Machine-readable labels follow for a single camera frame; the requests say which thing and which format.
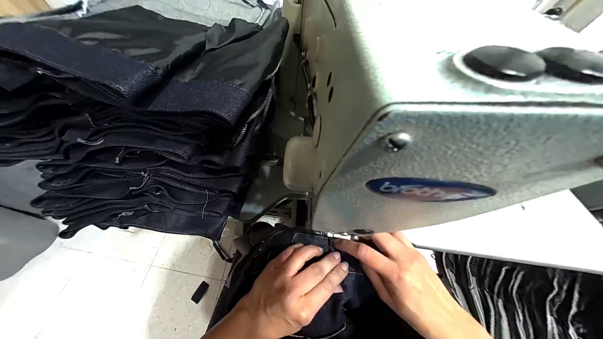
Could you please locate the person's left hand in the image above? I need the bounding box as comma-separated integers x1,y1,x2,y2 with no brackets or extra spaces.
239,243,350,339

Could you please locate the person's right hand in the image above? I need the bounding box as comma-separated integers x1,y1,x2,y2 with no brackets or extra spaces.
334,231,444,326

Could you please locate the dark denim garment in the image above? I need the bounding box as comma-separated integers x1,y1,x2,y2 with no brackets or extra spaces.
207,223,426,339

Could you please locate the person's right forearm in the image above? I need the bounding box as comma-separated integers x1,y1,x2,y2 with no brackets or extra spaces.
412,288,493,339

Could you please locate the person's left forearm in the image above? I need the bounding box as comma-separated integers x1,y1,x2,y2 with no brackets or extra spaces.
201,305,283,339

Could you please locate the black fabric scrap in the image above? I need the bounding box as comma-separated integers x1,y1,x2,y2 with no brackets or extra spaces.
191,281,210,305

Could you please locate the white sewing table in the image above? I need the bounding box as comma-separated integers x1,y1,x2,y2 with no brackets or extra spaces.
404,189,603,275

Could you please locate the grey-green sewing machine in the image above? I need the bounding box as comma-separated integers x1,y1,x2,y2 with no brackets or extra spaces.
240,0,603,236

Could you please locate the pile of black white-edged garments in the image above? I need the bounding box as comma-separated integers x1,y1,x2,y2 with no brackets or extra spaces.
433,250,603,339

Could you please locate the stack of dark garment pieces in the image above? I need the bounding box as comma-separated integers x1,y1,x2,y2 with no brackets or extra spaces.
0,5,290,242

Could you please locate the light grey cloth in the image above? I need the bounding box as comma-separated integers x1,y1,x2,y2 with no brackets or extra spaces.
28,0,284,28

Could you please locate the grey rounded panel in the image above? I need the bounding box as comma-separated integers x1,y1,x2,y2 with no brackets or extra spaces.
0,160,60,282

